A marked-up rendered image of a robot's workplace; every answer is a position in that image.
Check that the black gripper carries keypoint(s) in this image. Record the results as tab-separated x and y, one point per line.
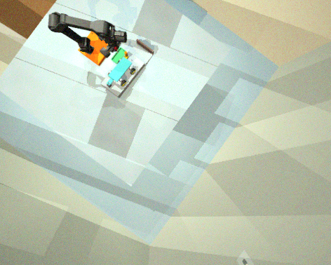
110	47

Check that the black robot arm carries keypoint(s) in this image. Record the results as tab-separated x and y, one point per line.
60	23

